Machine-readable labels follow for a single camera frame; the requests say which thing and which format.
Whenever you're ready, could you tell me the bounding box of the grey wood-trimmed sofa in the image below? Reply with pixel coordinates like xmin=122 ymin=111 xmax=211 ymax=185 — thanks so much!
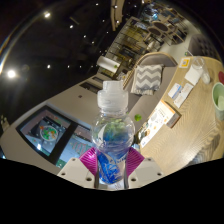
xmin=121 ymin=52 xmax=178 ymax=111

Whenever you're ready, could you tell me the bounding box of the pale green mug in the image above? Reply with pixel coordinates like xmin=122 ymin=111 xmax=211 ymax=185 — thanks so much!
xmin=211 ymin=81 xmax=224 ymax=122

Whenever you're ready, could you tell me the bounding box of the white paper napkin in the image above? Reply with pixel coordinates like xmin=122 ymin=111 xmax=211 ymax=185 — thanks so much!
xmin=184 ymin=67 xmax=202 ymax=86

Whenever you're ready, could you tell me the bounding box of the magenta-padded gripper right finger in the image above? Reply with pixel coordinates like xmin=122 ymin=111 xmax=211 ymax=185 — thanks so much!
xmin=125 ymin=147 xmax=164 ymax=190

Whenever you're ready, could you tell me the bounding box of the white paper leaflet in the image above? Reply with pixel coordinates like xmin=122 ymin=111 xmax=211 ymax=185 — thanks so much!
xmin=173 ymin=83 xmax=194 ymax=109

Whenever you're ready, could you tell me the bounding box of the small yellow card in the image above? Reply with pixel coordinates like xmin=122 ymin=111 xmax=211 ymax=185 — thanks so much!
xmin=178 ymin=57 xmax=192 ymax=69

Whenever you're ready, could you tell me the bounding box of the black-framed illustrated wall panel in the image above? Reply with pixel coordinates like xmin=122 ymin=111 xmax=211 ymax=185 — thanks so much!
xmin=16 ymin=105 xmax=95 ymax=164

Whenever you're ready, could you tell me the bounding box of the grey white chevron cushion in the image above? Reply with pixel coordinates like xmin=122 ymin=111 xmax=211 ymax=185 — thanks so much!
xmin=130 ymin=64 xmax=164 ymax=96

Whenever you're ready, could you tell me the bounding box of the clear blue-labelled water bottle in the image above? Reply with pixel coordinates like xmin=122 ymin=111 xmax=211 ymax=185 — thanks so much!
xmin=91 ymin=79 xmax=136 ymax=186

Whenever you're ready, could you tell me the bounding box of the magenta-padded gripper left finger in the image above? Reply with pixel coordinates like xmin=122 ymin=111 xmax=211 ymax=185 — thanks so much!
xmin=57 ymin=147 xmax=100 ymax=190

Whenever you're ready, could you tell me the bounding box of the group of dining chairs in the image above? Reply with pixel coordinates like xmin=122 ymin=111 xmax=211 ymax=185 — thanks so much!
xmin=143 ymin=3 xmax=188 ymax=44

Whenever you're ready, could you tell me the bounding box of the thick white book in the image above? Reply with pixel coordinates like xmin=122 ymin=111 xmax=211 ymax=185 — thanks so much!
xmin=139 ymin=99 xmax=183 ymax=148

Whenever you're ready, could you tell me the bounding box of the group of ceiling spotlights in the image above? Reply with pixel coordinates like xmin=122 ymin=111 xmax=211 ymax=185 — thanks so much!
xmin=6 ymin=3 xmax=101 ymax=79

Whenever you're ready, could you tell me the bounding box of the white round pillar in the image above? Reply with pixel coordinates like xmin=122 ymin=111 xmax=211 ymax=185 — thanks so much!
xmin=96 ymin=55 xmax=120 ymax=73

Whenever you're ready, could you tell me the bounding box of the small blue white packet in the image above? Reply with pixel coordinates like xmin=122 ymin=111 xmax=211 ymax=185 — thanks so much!
xmin=167 ymin=83 xmax=183 ymax=100

